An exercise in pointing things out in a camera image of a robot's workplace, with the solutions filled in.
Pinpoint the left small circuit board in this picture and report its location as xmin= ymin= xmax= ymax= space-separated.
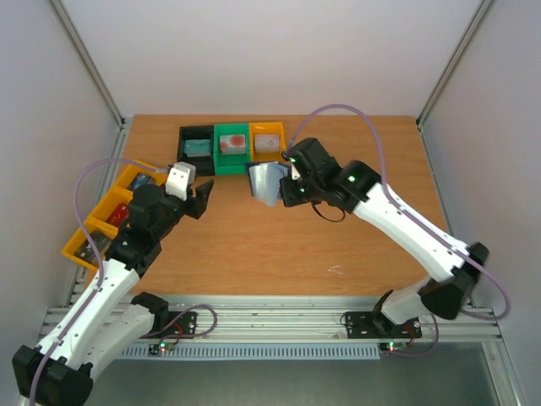
xmin=148 ymin=343 xmax=175 ymax=356

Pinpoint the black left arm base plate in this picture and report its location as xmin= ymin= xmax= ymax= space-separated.
xmin=143 ymin=311 xmax=198 ymax=339

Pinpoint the green bin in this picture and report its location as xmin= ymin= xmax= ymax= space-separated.
xmin=213 ymin=123 xmax=250 ymax=176

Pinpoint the grey white card stack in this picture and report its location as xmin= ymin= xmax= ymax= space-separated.
xmin=254 ymin=134 xmax=281 ymax=154

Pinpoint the blue card stack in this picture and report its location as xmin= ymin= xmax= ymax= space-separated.
xmin=128 ymin=173 xmax=156 ymax=191

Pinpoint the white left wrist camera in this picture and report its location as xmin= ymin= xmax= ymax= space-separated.
xmin=165 ymin=162 xmax=196 ymax=201

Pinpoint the grey slotted cable duct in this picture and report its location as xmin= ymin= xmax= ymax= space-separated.
xmin=118 ymin=343 xmax=380 ymax=362

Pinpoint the blue zip card holder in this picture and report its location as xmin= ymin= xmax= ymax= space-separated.
xmin=246 ymin=162 xmax=290 ymax=207

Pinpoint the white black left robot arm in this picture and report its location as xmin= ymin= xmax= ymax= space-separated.
xmin=12 ymin=180 xmax=214 ymax=405

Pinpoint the yellow bin at table back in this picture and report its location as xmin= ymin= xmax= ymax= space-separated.
xmin=249 ymin=122 xmax=286 ymax=163

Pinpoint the dark card stack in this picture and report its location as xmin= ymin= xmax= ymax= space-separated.
xmin=74 ymin=230 xmax=111 ymax=264

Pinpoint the small circuit board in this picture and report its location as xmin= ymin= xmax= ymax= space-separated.
xmin=380 ymin=341 xmax=409 ymax=353
xmin=148 ymin=343 xmax=175 ymax=356

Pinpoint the right small circuit board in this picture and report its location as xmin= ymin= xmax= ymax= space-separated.
xmin=380 ymin=341 xmax=409 ymax=353

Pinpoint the yellow bin with blue cards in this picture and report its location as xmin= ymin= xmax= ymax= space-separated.
xmin=112 ymin=160 xmax=167 ymax=193

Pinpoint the red white card stack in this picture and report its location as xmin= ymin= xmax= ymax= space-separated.
xmin=219 ymin=134 xmax=247 ymax=155

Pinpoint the yellow bin with red cards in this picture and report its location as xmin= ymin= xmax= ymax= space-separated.
xmin=85 ymin=188 xmax=133 ymax=238

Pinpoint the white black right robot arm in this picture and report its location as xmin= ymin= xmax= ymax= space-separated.
xmin=280 ymin=138 xmax=489 ymax=336

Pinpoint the aluminium rail base frame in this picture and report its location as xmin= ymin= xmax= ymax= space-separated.
xmin=38 ymin=278 xmax=503 ymax=343

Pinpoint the teal card stack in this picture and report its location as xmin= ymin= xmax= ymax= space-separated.
xmin=183 ymin=139 xmax=211 ymax=157

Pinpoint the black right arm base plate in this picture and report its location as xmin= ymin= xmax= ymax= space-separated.
xmin=340 ymin=311 xmax=423 ymax=339

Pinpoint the black bin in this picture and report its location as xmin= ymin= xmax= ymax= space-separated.
xmin=177 ymin=125 xmax=215 ymax=176

